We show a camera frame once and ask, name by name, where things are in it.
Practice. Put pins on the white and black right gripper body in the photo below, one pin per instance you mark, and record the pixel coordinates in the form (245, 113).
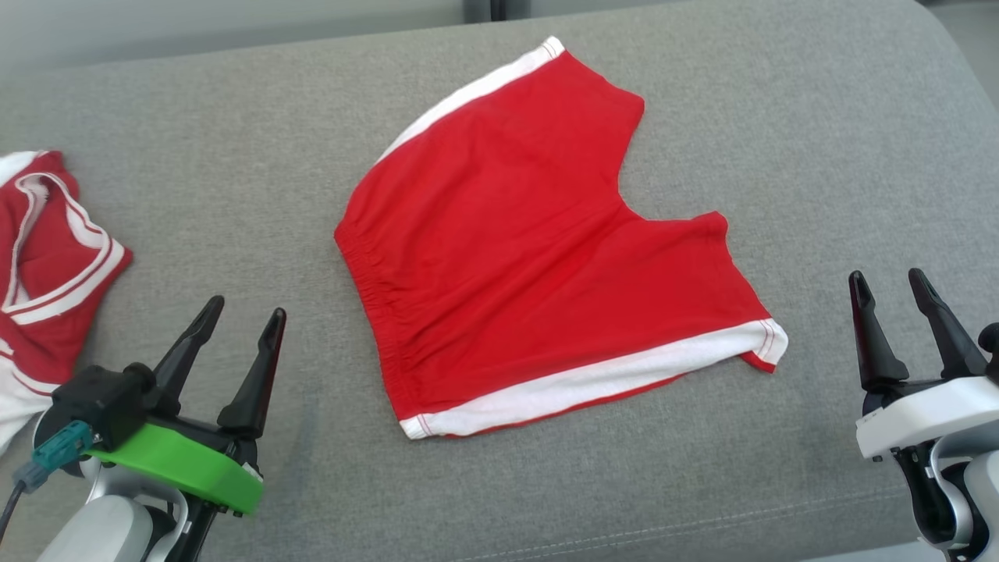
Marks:
(929, 417)

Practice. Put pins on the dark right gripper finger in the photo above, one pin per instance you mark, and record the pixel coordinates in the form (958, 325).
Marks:
(874, 343)
(948, 336)

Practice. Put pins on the red and white shirt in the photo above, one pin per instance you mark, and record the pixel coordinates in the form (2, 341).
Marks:
(55, 265)

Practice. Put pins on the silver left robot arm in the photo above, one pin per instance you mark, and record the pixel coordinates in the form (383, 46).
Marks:
(101, 531)

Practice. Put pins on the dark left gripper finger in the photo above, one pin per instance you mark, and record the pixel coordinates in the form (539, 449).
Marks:
(187, 351)
(257, 382)

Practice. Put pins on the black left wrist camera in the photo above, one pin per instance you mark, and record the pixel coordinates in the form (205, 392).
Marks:
(101, 406)

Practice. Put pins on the red shorts with white trim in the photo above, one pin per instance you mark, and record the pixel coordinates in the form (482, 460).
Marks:
(531, 257)

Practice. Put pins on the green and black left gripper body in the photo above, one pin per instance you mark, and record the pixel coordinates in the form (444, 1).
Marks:
(187, 468)

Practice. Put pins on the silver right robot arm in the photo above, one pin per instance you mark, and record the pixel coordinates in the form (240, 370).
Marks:
(983, 499)

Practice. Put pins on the grey fabric sofa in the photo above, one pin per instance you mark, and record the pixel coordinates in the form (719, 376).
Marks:
(234, 156)

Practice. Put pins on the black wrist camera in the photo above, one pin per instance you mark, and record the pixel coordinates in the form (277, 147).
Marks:
(991, 343)
(101, 406)

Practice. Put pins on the dark vertical wall post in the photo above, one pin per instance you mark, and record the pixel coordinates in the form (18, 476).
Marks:
(495, 9)

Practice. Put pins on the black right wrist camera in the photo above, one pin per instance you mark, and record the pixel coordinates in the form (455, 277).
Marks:
(991, 343)

